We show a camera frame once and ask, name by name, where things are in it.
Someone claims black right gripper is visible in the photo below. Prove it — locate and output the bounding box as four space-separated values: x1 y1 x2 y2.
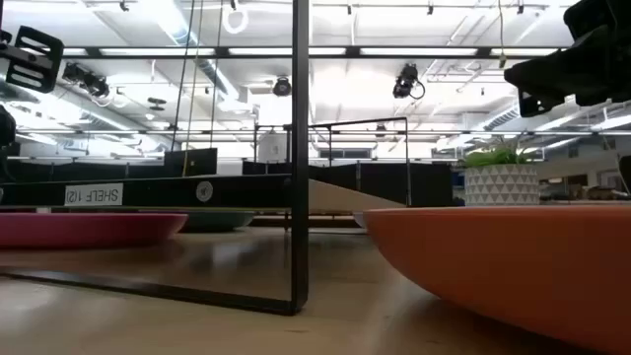
503 0 631 118

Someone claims orange plate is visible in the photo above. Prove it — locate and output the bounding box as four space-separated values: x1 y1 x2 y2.
363 205 631 355

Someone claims white shelf label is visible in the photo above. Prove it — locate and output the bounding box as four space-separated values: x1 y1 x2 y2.
64 182 124 207

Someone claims black metal wooden shelf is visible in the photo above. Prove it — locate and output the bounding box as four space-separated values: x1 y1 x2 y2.
0 0 410 317

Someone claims black ceiling device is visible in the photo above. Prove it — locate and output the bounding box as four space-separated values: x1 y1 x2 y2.
61 62 110 99

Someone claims green plant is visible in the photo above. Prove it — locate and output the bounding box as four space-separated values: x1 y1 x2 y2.
460 135 538 170

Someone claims white triangle pattern planter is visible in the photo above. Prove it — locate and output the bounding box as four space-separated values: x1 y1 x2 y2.
463 164 540 207

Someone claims pink plate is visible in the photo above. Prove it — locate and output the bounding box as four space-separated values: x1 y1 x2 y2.
0 211 189 249

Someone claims dark green plate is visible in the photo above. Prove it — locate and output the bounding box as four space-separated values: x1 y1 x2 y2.
140 210 256 234

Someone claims round black ceiling fixture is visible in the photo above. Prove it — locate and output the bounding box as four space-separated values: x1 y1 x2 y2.
272 76 293 98

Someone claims grey hanging cable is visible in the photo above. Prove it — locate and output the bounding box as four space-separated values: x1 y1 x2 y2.
496 0 509 69

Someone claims black ceiling camera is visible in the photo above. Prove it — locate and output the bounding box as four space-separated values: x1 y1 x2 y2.
391 62 426 101

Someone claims black metal rig frame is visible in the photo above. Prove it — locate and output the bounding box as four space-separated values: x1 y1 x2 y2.
63 45 568 60

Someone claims white cable loop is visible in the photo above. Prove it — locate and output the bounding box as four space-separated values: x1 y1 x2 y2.
221 5 250 36

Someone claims black partition wall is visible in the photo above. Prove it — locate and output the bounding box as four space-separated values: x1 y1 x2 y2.
0 147 455 208

